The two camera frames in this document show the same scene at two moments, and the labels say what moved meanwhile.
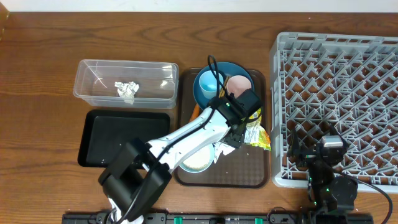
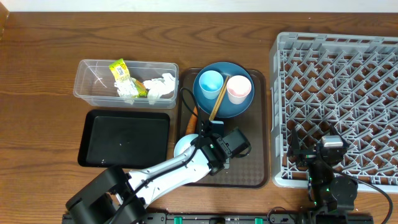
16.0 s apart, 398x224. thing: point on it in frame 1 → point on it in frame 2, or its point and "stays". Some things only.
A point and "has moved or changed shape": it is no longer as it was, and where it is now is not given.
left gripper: (239, 137) → (232, 156)
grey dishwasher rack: (318, 80) stays
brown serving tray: (244, 167) stays
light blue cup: (208, 83) stays
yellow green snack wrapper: (255, 134) → (121, 73)
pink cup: (237, 84) stays
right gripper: (295, 149) stays
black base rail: (218, 218) stays
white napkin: (220, 147) has moved or changed shape
